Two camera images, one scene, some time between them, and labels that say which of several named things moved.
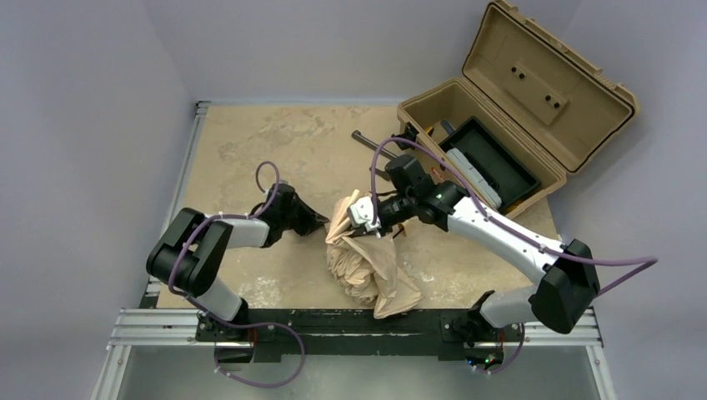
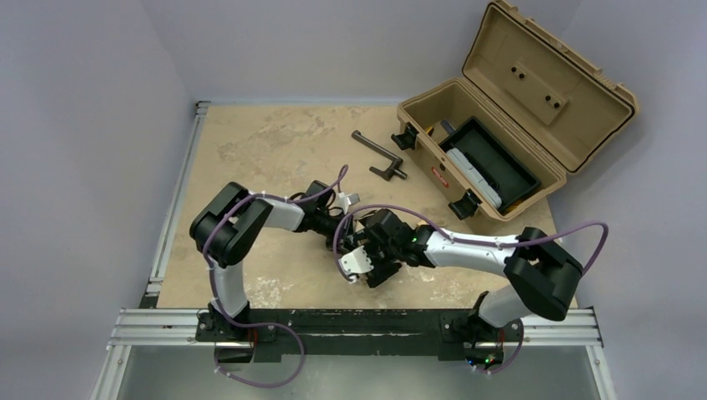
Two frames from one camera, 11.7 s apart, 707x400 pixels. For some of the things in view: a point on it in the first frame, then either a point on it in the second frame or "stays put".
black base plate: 285,332 stays put
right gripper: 383,212 -> 370,256
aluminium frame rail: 162,323 stays put
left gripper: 298,212 -> 343,232
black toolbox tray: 509,176 stays put
